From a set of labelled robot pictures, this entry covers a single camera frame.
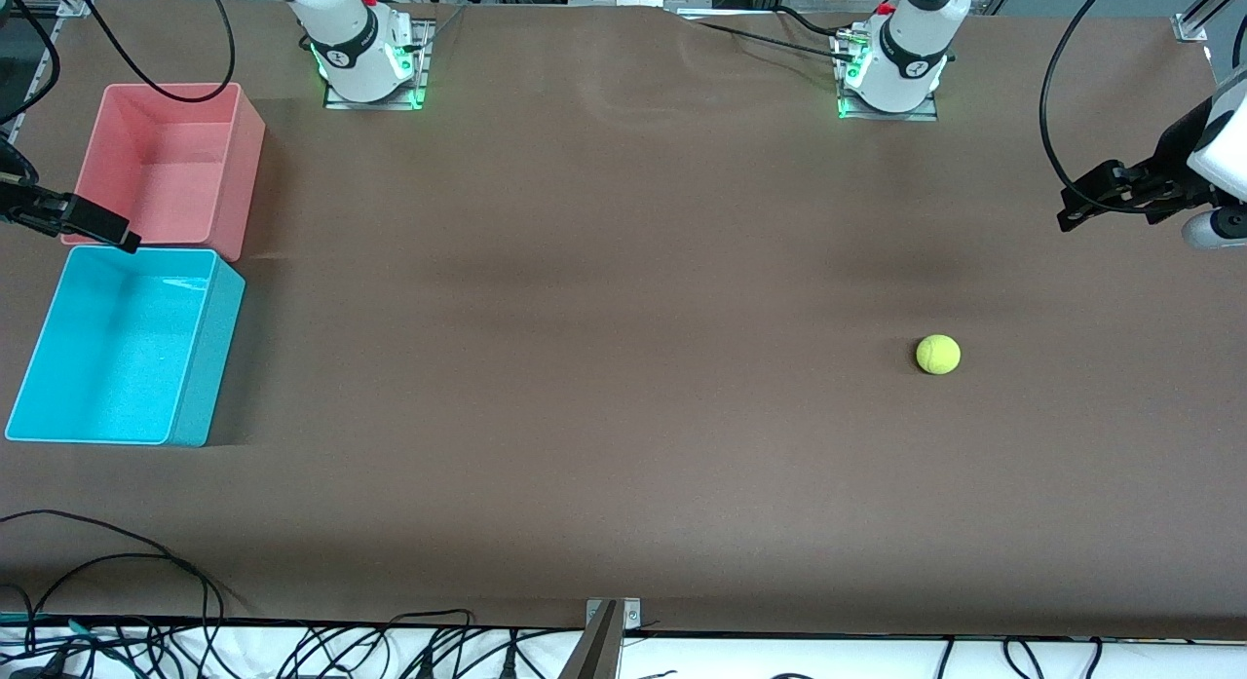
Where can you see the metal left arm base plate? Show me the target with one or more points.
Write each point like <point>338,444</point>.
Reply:
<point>891,116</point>

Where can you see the pink plastic bin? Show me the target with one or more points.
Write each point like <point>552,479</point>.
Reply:
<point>166,172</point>

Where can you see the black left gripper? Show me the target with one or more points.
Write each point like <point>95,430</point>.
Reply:
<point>1172,161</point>

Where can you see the blue plastic bin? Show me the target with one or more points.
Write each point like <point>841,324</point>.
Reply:
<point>117,348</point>

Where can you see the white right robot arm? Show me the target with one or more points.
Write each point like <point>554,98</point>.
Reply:
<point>351,36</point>

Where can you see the small metal table bracket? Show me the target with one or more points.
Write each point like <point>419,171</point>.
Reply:
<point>628,613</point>

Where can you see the grey aluminium profile bar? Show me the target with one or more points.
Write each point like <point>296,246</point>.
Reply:
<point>594,655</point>

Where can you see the yellow tennis ball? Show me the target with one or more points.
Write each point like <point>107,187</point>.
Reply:
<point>938,355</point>

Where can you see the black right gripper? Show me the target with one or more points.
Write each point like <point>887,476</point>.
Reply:
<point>21,207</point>

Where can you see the aluminium table edge rail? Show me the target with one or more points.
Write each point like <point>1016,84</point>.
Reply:
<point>41,70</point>

